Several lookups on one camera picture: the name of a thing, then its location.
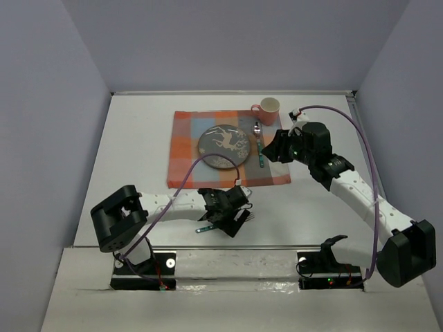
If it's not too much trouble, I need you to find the spoon with green handle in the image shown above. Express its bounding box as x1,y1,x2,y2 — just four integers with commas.
253,122,264,168

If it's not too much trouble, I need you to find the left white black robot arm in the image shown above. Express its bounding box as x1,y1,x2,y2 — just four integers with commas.
90,185,252,273

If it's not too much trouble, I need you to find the grey plate with deer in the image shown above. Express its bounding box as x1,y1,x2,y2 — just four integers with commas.
197,124,251,169

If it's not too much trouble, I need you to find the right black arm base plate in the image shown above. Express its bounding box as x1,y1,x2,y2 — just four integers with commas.
296,251,364,291

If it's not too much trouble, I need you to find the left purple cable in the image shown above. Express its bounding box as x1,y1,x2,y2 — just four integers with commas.
119,154,243,290

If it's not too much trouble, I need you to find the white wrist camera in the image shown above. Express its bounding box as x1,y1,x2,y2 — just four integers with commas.
289,109,310,135
235,179,252,198

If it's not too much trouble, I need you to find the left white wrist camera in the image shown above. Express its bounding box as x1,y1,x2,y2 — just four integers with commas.
235,179,252,198

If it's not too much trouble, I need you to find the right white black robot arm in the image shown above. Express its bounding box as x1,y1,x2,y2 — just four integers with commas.
262,122,437,288

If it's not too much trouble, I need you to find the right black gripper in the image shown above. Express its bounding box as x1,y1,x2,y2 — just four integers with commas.
260,128,315,166

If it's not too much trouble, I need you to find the orange grey checked cloth napkin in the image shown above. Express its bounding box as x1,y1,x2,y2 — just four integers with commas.
167,110,291,189

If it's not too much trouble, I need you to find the pink ceramic mug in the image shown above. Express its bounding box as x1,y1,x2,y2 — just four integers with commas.
251,97,280,126

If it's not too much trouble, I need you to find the fork with green handle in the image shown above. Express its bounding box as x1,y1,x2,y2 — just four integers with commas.
195,212,256,234

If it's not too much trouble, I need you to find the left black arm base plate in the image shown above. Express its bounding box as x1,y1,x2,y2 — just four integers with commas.
110,250,177,291

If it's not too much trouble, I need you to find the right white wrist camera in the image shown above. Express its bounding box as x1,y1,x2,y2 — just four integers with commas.
289,109,310,135

